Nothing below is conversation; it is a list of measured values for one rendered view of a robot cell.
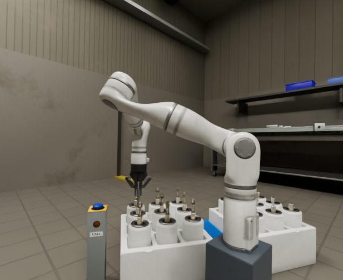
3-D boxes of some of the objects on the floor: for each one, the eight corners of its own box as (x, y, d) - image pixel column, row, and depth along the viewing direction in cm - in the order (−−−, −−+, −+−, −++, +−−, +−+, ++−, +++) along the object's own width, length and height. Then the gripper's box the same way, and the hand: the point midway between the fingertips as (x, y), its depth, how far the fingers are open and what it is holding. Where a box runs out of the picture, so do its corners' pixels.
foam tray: (316, 263, 95) (316, 227, 95) (251, 279, 84) (252, 238, 84) (258, 229, 132) (258, 203, 133) (208, 236, 121) (208, 208, 121)
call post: (104, 288, 77) (105, 211, 77) (85, 291, 75) (87, 212, 75) (105, 275, 84) (107, 205, 84) (88, 278, 82) (90, 206, 82)
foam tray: (215, 284, 80) (215, 241, 80) (119, 302, 70) (120, 253, 71) (185, 238, 118) (185, 209, 118) (120, 245, 108) (120, 214, 108)
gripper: (122, 162, 88) (122, 199, 87) (152, 163, 88) (152, 199, 88) (125, 160, 95) (125, 194, 95) (153, 161, 96) (153, 194, 95)
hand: (138, 192), depth 91 cm, fingers closed
